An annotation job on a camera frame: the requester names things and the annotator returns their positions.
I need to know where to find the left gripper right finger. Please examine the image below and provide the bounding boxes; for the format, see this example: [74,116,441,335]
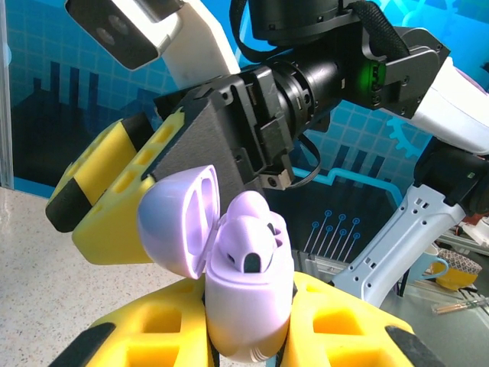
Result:
[283,270,449,367]

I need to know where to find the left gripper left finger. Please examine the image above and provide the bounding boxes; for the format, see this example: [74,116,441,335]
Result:
[48,277,215,367]

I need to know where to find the purple earbud charging case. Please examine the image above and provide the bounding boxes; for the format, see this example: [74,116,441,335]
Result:
[136,164,296,364]

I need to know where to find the purple wireless earbud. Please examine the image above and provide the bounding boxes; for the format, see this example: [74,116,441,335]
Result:
[217,216,286,275]
[228,190,271,225]

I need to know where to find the wooden sticks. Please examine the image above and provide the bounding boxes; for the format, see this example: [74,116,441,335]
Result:
[431,297,489,317]

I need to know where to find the patterned yellow cup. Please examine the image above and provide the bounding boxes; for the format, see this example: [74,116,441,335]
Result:
[435,247,481,291]

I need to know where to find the aluminium table side rail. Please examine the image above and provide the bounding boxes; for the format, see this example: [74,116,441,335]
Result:
[301,251,353,284]

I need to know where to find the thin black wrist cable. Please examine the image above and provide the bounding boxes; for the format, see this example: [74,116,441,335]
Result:
[286,132,322,189]

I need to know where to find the aluminium frame post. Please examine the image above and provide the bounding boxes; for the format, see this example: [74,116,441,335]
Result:
[0,0,15,188]

